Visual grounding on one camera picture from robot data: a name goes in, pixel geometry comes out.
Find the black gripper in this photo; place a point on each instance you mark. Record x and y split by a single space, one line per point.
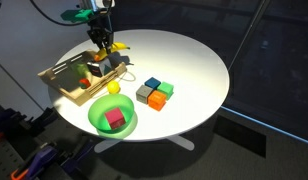
99 26

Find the yellow banana plush toy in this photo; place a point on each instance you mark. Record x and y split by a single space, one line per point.
119 46

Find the lime green block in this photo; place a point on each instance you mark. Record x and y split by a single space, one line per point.
79 70

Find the small red toy fruit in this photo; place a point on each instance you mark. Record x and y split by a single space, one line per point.
84 83

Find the blue block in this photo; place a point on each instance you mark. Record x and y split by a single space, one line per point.
152 83

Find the grey block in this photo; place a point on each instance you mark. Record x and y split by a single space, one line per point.
143 94

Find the orange block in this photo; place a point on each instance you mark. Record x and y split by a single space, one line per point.
156 100

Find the black white patterned cube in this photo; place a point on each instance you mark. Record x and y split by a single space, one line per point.
99 68

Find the yellow ball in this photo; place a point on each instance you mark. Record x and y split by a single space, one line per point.
113 87

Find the wooden tray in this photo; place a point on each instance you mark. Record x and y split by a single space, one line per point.
65 85

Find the translucent green bowl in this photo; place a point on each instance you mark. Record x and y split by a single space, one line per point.
95 115

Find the magenta cube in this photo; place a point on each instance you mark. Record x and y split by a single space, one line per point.
114 118

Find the black clamp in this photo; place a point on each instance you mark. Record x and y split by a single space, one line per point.
42 120

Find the white table base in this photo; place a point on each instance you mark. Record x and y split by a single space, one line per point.
184 142

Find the purple clamp orange tip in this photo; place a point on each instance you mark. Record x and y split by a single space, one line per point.
37 160

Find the black perforated mounting board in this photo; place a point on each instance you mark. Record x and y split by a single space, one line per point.
4 160

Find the black floor hatch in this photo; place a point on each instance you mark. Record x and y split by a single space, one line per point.
240 135

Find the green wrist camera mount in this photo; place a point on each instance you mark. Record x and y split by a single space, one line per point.
77 15

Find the metal window frame post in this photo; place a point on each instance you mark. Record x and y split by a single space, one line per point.
250 30

